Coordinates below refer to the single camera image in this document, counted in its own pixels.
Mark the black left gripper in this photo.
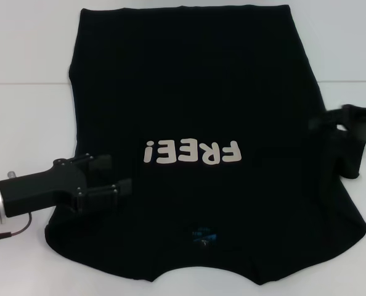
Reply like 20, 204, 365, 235
0, 153, 134, 219

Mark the black shirt with FREE print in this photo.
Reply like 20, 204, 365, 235
44, 4, 366, 280

